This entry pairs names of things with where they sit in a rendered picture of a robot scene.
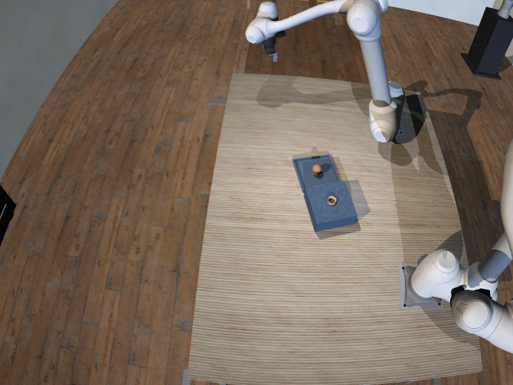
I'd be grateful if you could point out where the blue rimmed tray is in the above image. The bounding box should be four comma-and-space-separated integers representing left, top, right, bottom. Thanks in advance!
292, 154, 340, 193

